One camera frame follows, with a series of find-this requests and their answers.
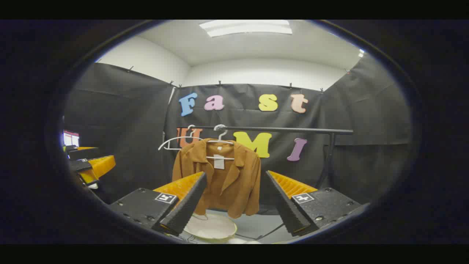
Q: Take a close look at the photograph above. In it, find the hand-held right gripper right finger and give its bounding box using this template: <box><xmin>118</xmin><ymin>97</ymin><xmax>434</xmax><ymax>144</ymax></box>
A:
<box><xmin>265</xmin><ymin>170</ymin><xmax>370</xmax><ymax>237</ymax></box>

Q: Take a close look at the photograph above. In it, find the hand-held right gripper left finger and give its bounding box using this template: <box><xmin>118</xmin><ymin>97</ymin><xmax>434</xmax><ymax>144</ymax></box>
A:
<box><xmin>109</xmin><ymin>171</ymin><xmax>208</xmax><ymax>237</ymax></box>

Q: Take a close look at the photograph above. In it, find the white round laundry hamper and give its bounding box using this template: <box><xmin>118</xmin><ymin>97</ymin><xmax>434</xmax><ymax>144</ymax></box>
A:
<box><xmin>183</xmin><ymin>213</ymin><xmax>238</xmax><ymax>242</ymax></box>

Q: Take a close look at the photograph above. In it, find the brown button-up shirt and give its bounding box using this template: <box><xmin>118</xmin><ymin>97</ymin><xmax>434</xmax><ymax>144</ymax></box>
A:
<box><xmin>171</xmin><ymin>138</ymin><xmax>262</xmax><ymax>219</ymax></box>

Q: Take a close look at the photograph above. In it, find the black metal clothes rack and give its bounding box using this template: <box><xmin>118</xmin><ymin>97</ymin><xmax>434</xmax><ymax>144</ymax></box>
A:
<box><xmin>177</xmin><ymin>125</ymin><xmax>354</xmax><ymax>189</ymax></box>

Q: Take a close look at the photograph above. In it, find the computer monitor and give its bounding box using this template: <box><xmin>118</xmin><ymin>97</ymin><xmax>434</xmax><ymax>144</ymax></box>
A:
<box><xmin>63</xmin><ymin>130</ymin><xmax>80</xmax><ymax>147</ymax></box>

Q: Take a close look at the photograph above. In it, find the ceiling light panel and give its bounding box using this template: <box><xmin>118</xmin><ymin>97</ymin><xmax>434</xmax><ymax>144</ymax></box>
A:
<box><xmin>199</xmin><ymin>20</ymin><xmax>293</xmax><ymax>38</ymax></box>

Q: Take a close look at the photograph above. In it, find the black floor cable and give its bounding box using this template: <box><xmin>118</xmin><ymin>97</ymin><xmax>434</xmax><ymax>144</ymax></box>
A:
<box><xmin>234</xmin><ymin>223</ymin><xmax>285</xmax><ymax>241</ymax></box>

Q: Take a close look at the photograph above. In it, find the white wire clothes hanger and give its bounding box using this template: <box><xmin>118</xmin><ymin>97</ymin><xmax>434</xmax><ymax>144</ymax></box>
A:
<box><xmin>158</xmin><ymin>125</ymin><xmax>204</xmax><ymax>151</ymax></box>
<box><xmin>205</xmin><ymin>124</ymin><xmax>236</xmax><ymax>161</ymax></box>

